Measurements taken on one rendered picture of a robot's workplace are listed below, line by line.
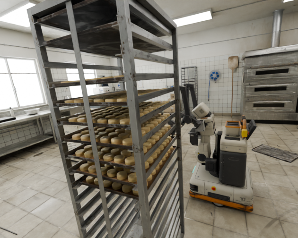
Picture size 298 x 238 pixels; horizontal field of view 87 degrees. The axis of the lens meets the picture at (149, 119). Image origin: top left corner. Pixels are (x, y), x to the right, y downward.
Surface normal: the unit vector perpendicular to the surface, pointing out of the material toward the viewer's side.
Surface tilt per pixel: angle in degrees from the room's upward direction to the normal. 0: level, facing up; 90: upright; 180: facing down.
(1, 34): 90
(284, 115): 90
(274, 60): 90
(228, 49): 90
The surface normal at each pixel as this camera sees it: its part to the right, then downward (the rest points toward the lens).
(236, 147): -0.46, 0.25
